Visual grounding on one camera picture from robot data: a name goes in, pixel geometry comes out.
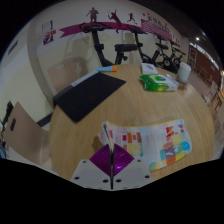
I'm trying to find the white tissue pack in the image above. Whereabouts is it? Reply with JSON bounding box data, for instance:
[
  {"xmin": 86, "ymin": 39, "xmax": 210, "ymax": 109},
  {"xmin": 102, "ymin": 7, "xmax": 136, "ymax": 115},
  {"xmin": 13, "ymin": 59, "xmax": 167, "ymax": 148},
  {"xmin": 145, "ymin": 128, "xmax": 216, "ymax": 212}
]
[{"xmin": 140, "ymin": 62, "xmax": 160, "ymax": 76}]

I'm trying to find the black equipment rack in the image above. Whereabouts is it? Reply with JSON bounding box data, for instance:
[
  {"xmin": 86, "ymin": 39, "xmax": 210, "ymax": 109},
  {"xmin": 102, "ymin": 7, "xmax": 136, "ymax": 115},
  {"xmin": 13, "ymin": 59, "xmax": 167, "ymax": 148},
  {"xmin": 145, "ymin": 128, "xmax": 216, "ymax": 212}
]
[{"xmin": 0, "ymin": 100, "xmax": 15, "ymax": 135}]

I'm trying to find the white paper sheet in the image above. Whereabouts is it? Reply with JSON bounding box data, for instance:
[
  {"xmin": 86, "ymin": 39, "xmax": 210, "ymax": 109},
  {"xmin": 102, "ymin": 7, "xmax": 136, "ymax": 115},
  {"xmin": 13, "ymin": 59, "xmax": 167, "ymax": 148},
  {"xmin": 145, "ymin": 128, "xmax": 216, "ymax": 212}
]
[{"xmin": 70, "ymin": 69, "xmax": 100, "ymax": 88}]

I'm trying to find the white paper cup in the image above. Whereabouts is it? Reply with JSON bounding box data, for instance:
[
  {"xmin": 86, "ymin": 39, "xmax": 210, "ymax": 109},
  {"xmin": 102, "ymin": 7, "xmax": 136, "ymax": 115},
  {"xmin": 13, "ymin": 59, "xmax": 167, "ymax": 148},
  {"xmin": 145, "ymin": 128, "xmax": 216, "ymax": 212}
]
[{"xmin": 176, "ymin": 61, "xmax": 193, "ymax": 84}]

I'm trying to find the grey wall vent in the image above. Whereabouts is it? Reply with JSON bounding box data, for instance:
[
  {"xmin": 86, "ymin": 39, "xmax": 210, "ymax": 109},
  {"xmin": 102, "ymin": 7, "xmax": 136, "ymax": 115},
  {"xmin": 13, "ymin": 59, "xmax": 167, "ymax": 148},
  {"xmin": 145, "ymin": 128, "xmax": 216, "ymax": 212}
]
[{"xmin": 7, "ymin": 39, "xmax": 20, "ymax": 56}]

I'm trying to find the black rectangular mat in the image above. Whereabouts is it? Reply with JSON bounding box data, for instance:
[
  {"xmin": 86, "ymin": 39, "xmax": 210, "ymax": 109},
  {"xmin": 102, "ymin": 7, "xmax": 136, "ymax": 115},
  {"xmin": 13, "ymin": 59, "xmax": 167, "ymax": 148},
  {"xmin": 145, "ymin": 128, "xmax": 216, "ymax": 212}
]
[{"xmin": 53, "ymin": 71, "xmax": 127, "ymax": 124}]

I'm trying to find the black exercise bike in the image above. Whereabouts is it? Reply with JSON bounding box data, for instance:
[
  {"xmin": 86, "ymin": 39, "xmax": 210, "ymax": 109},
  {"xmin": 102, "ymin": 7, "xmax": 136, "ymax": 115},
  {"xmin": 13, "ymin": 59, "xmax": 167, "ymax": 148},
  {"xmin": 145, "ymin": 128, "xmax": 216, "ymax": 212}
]
[
  {"xmin": 154, "ymin": 33, "xmax": 180, "ymax": 73},
  {"xmin": 79, "ymin": 21, "xmax": 139, "ymax": 68},
  {"xmin": 171, "ymin": 41, "xmax": 187, "ymax": 67},
  {"xmin": 126, "ymin": 24, "xmax": 164, "ymax": 66}
]

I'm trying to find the colourful patterned white towel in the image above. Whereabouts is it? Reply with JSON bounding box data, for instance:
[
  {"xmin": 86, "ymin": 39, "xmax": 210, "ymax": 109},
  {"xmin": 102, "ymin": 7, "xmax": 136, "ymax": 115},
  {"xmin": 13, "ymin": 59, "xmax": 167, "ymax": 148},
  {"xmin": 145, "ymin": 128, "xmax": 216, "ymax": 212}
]
[{"xmin": 97, "ymin": 118, "xmax": 194, "ymax": 173}]

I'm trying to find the white wall poster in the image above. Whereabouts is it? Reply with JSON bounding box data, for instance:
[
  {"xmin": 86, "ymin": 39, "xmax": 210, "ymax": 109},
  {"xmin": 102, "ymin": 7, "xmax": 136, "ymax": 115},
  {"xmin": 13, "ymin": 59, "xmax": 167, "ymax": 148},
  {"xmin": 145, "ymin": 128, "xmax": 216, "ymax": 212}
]
[{"xmin": 41, "ymin": 20, "xmax": 55, "ymax": 35}]

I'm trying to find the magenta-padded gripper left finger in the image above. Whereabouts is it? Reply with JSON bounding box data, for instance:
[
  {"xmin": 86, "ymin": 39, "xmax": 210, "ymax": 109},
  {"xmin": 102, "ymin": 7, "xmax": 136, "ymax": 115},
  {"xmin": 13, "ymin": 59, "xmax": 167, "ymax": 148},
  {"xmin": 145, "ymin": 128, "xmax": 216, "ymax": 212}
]
[{"xmin": 69, "ymin": 143, "xmax": 113, "ymax": 191}]

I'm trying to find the green wet wipes pack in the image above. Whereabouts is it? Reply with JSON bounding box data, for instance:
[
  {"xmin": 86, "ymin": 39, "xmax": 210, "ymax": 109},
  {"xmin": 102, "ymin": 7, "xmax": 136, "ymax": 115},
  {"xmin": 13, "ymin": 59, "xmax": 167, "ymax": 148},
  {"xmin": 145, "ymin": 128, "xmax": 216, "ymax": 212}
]
[{"xmin": 139, "ymin": 73, "xmax": 181, "ymax": 93}]

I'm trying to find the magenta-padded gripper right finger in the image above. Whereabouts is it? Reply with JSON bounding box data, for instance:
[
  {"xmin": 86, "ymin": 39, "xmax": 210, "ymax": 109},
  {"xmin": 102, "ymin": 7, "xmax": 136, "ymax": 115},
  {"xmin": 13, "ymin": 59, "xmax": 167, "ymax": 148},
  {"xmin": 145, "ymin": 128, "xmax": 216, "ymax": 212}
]
[{"xmin": 111, "ymin": 143, "xmax": 155, "ymax": 191}]

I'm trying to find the purple wall poster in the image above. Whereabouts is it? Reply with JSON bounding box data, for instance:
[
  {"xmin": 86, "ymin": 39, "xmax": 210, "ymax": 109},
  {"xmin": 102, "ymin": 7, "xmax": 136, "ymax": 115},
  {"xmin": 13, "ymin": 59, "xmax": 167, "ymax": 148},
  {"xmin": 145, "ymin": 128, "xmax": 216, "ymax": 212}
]
[{"xmin": 42, "ymin": 34, "xmax": 55, "ymax": 46}]

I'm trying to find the blue and orange marker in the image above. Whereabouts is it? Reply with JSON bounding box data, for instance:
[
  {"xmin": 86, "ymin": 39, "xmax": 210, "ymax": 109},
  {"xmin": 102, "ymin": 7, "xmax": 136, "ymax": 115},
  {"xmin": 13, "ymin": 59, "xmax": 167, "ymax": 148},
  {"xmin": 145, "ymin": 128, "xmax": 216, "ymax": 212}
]
[{"xmin": 95, "ymin": 65, "xmax": 119, "ymax": 73}]

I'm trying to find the group of wooden chairs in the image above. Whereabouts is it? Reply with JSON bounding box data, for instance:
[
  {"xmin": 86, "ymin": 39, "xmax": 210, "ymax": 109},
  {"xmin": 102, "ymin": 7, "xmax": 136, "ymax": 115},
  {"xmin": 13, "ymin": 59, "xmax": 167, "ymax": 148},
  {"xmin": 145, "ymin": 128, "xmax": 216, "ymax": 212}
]
[{"xmin": 202, "ymin": 79, "xmax": 224, "ymax": 118}]

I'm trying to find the brown round coaster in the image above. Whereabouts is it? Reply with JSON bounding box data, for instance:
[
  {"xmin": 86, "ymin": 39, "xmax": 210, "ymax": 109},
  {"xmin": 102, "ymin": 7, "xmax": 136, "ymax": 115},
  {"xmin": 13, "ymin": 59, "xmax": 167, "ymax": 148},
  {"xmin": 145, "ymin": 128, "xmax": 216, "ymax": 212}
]
[{"xmin": 178, "ymin": 81, "xmax": 189, "ymax": 91}]

